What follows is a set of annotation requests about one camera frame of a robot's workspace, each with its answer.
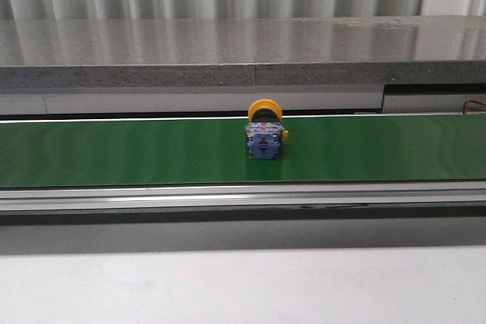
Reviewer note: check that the grey stone counter slab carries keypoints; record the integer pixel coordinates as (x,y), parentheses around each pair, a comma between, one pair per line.
(101,54)

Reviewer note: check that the silver conveyor rear rail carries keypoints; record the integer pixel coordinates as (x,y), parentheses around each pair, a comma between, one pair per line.
(326,99)

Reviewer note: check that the aluminium conveyor front rail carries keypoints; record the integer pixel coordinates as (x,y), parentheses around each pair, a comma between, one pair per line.
(242,202)

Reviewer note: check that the green conveyor belt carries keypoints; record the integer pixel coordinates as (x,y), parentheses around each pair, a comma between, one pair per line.
(193,151)

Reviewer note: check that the yellow mushroom push button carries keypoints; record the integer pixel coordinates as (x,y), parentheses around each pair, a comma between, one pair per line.
(264,131)

